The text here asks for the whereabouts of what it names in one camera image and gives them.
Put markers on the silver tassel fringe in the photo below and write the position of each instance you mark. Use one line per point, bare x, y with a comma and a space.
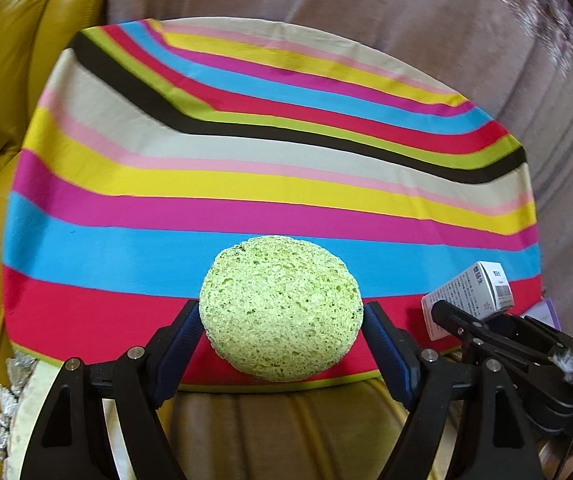
9, 395

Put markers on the colourful striped cushion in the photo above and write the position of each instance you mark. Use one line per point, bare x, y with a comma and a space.
266, 160

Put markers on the white barcode medicine box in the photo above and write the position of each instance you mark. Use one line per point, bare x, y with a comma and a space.
471, 290

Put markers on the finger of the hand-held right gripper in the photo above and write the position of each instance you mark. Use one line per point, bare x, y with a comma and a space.
466, 325
536, 332

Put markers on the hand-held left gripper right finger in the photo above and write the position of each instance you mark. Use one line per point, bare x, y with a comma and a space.
391, 345

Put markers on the purple cardboard box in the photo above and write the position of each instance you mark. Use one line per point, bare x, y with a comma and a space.
548, 312

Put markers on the green round sponge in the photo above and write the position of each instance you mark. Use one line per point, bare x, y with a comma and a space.
281, 310

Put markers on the gold striped velvet cushion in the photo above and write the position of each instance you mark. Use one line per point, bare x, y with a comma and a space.
291, 435

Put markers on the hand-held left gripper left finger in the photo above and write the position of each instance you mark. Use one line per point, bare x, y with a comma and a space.
179, 340

